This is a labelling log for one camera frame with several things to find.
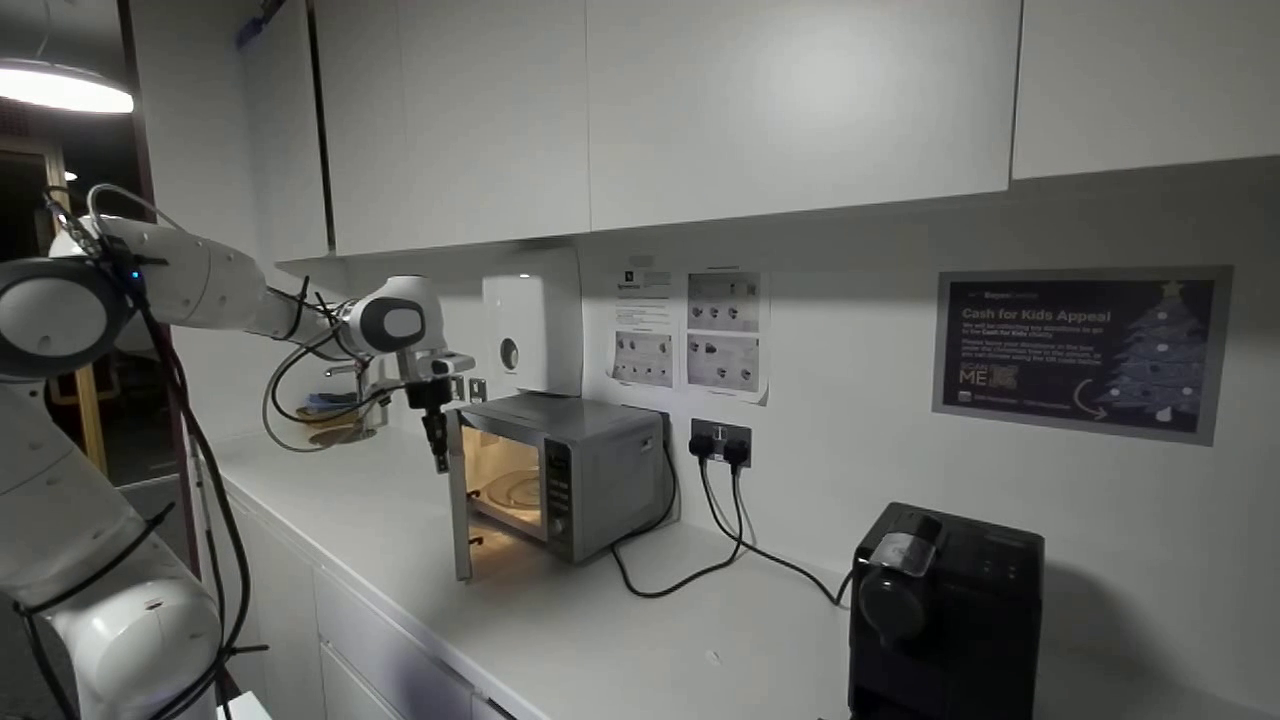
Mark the silver microwave oven body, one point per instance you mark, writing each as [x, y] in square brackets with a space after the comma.
[614, 465]

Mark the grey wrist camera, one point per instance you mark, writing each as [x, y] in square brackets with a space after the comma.
[456, 363]

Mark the double wall power socket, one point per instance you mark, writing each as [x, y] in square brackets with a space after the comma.
[722, 430]

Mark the silver wall socket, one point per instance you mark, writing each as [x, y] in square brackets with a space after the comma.
[477, 390]

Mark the wooden door frame post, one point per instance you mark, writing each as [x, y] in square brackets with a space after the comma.
[90, 420]

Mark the dark framed wall poster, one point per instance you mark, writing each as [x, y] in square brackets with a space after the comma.
[1080, 354]

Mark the white paper towel dispenser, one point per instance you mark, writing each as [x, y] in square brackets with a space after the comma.
[514, 332]

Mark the black coffee machine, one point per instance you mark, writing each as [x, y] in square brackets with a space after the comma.
[954, 615]

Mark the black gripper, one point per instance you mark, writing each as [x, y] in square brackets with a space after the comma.
[430, 399]

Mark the round ceiling light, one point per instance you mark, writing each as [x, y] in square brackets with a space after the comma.
[61, 85]

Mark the white upper cabinet door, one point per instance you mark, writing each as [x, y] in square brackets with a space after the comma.
[1146, 81]
[452, 120]
[800, 106]

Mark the silver microwave oven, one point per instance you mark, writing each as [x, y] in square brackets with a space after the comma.
[463, 521]

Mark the white laminated instruction sheet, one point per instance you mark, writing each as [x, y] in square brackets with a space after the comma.
[726, 332]
[646, 341]

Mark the white base cabinet unit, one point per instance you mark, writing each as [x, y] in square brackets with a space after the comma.
[373, 664]

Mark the glass microwave turntable plate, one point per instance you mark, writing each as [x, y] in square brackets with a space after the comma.
[514, 502]

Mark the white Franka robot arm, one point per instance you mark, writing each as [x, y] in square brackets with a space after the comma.
[203, 281]

